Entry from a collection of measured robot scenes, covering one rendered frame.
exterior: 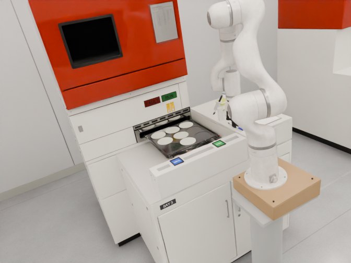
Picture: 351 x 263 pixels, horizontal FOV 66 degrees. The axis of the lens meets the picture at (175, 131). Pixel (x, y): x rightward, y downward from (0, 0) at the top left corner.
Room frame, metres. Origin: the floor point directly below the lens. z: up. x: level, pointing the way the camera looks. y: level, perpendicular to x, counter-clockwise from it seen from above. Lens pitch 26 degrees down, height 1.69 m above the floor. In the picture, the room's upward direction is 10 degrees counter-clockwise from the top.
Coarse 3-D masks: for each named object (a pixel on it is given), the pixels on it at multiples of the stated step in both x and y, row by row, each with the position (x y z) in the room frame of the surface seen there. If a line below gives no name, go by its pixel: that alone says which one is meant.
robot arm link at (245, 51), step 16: (240, 0) 1.14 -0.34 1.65; (256, 0) 1.13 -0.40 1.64; (240, 16) 1.13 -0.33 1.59; (256, 16) 1.10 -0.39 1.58; (256, 32) 1.10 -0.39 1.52; (240, 48) 1.07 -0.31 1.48; (256, 48) 1.07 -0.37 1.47; (240, 64) 1.06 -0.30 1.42; (256, 64) 1.03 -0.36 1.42; (256, 80) 1.03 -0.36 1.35; (272, 80) 0.99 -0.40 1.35; (272, 96) 0.96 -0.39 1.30; (272, 112) 0.95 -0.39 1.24
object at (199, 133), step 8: (184, 128) 1.66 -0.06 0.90; (192, 128) 1.64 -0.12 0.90; (200, 128) 1.62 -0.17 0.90; (168, 136) 1.58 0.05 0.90; (192, 136) 1.52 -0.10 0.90; (200, 136) 1.51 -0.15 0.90; (208, 136) 1.49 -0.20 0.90; (168, 144) 1.48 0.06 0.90; (176, 144) 1.46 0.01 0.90; (192, 144) 1.42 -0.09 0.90; (168, 152) 1.37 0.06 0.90
